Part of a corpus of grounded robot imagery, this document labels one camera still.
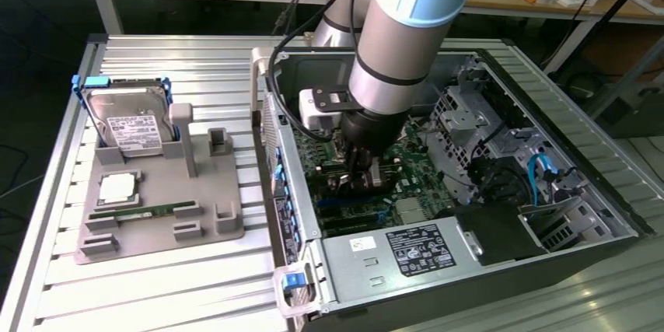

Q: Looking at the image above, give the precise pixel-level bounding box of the silver hard disk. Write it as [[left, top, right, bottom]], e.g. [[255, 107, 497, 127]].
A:
[[85, 86, 176, 156]]

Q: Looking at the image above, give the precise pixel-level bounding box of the black coiled cable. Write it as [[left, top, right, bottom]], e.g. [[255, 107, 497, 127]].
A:
[[564, 70, 599, 100]]

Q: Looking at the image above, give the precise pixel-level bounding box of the open black PC case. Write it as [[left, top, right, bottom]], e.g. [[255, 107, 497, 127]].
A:
[[251, 46, 652, 332]]

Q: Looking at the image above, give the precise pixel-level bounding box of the green RAM stick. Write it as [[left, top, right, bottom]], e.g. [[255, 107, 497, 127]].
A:
[[91, 202, 199, 221]]

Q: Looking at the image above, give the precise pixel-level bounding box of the black stand pole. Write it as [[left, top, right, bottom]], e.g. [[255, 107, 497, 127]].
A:
[[540, 0, 657, 72]]

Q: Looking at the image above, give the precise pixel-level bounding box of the black wire bundle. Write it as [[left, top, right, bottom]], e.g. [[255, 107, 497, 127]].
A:
[[464, 156, 533, 205]]

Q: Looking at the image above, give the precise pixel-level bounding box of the silver CPU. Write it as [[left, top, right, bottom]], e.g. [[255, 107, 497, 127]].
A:
[[97, 172, 143, 205]]

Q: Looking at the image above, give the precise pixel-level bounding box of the silver chipset heat sink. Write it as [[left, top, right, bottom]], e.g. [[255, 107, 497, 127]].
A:
[[396, 197, 432, 220]]

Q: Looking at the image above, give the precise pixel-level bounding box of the silver disk bay cage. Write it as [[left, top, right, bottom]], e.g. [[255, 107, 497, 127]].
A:
[[424, 85, 523, 180]]

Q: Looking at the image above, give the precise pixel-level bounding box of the black expansion slot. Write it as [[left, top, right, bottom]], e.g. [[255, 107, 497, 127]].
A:
[[320, 213, 385, 232]]

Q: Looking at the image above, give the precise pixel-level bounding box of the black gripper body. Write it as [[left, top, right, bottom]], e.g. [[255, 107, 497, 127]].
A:
[[337, 110, 411, 158]]

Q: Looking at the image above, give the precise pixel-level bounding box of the blue expansion slot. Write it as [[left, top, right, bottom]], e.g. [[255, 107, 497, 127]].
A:
[[315, 196, 376, 209]]

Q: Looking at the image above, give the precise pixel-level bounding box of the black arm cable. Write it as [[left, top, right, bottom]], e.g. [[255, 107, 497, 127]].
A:
[[267, 0, 359, 142]]

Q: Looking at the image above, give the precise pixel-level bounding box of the green motherboard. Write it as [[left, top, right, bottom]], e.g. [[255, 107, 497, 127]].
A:
[[293, 112, 460, 238]]

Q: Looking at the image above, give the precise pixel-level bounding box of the dangling cable with plug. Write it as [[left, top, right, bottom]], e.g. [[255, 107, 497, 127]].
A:
[[272, 0, 305, 36]]

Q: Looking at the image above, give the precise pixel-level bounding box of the blue disk caddy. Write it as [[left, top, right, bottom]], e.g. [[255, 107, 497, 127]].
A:
[[72, 73, 183, 151]]

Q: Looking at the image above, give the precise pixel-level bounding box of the grey parts rack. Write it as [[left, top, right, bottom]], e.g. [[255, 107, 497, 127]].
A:
[[72, 102, 245, 265]]

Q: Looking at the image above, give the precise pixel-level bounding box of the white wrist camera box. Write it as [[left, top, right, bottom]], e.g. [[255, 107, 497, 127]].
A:
[[299, 86, 364, 134]]

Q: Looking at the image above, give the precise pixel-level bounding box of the blue SATA wire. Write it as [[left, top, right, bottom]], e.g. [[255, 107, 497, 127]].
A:
[[524, 152, 557, 208]]

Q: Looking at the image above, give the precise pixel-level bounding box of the black air shroud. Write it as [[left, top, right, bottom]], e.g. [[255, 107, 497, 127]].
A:
[[433, 203, 547, 267]]

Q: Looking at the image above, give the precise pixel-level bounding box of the grey power supply unit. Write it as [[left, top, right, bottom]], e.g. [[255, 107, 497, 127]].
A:
[[320, 218, 483, 300]]

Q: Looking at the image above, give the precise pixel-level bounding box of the black computer tower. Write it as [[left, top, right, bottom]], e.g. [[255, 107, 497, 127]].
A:
[[596, 86, 664, 139]]

